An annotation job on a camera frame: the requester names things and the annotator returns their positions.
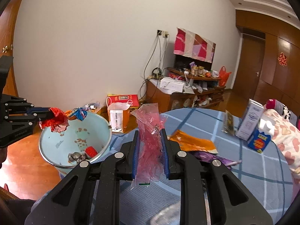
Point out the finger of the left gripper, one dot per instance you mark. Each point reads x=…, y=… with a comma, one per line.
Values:
x=37, y=110
x=39, y=116

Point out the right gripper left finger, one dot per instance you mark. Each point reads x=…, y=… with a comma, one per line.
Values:
x=89, y=194

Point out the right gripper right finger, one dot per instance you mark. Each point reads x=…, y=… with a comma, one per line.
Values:
x=210, y=192

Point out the red plastic bag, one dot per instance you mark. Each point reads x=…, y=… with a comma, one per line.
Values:
x=56, y=120

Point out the colourful wrapper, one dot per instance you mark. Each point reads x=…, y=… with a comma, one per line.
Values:
x=77, y=157

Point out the blue snack wrapper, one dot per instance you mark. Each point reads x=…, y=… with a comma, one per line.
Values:
x=76, y=113

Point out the orange foil wrapper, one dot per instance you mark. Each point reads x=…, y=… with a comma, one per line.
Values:
x=189, y=143

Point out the pink transparent plastic bag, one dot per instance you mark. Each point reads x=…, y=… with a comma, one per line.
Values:
x=150, y=158

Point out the red mesh net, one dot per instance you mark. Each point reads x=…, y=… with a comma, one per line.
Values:
x=91, y=152

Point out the light blue trash bin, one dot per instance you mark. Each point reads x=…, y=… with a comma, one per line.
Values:
x=94, y=131

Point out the person left hand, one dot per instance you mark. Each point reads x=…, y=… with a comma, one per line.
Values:
x=3, y=155

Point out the blue checkered table cloth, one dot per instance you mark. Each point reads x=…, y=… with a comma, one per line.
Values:
x=266, y=174

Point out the clear bag of scraps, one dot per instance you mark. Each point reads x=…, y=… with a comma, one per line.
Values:
x=92, y=107

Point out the dark snack packet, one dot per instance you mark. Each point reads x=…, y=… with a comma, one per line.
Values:
x=228, y=123

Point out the blue white milk carton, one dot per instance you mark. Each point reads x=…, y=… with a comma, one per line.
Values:
x=261, y=136

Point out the white paper shopping bag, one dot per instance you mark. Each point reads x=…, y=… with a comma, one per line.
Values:
x=119, y=114

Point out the tall white carton box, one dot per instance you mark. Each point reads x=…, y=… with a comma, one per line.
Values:
x=251, y=116

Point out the red cardboard box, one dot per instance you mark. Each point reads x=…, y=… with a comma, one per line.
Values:
x=131, y=99

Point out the wooden tv cabinet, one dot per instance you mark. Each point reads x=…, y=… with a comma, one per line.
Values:
x=196, y=91

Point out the cow pattern pillow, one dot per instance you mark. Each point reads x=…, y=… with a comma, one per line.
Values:
x=282, y=110

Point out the white box on cabinet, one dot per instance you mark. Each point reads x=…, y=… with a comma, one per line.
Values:
x=174, y=85

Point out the orange plastic bag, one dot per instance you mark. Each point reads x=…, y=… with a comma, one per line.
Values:
x=224, y=76

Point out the white mug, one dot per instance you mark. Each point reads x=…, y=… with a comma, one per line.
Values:
x=215, y=74

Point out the wooden wardrobe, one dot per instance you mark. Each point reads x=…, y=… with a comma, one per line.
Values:
x=275, y=81

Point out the wooden door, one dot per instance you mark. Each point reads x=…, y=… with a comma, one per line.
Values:
x=249, y=67

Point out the pink patchwork cover cloth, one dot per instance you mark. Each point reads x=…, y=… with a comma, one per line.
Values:
x=192, y=45

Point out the wall power socket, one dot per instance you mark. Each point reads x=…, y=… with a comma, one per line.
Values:
x=164, y=34

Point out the red paper wall decoration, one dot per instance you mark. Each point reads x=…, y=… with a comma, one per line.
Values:
x=282, y=59

